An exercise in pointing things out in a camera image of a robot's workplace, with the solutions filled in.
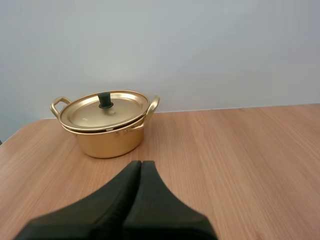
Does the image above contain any gold lid with black knob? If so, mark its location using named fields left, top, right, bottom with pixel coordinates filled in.
left=59, top=90, right=150, bottom=132

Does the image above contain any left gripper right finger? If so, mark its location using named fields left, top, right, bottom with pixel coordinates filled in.
left=122, top=160, right=219, bottom=240

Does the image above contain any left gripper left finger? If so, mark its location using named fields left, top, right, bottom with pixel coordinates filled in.
left=15, top=160, right=142, bottom=240

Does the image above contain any gold pot with two handles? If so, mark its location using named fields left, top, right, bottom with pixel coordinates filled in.
left=50, top=95, right=161, bottom=159

